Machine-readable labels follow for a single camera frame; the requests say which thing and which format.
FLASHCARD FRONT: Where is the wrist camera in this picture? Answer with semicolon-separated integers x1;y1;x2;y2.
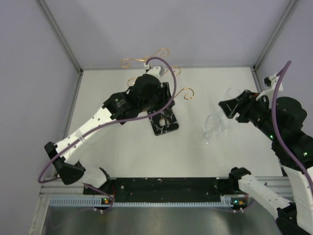
144;63;164;77
263;75;280;95

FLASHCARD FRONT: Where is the grey slotted cable duct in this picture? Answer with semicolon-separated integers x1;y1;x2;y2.
50;197;247;208

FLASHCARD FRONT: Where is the black marble rack base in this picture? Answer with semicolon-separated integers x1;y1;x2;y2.
149;109;179;136

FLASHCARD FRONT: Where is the round clear wine glass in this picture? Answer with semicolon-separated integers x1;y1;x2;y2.
217;109;231;133

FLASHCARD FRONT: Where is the fluted clear champagne glass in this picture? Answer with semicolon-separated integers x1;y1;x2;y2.
224;88;241;100

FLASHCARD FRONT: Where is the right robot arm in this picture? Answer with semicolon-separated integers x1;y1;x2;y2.
218;90;313;235

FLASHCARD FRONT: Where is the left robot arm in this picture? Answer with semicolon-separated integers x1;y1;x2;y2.
45;73;177;194

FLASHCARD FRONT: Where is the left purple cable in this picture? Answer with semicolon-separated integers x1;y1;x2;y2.
37;56;178;184

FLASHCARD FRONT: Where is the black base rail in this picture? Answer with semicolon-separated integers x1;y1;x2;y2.
83;176;247;204

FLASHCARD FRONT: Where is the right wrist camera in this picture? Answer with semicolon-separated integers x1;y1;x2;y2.
263;75;280;95

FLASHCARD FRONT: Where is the gold wire glass rack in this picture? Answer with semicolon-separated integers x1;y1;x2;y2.
121;47;195;101

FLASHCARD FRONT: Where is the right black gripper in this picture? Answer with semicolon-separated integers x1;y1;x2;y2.
218;89;280;140

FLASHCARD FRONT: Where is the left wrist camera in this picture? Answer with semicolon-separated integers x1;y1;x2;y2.
144;63;164;77

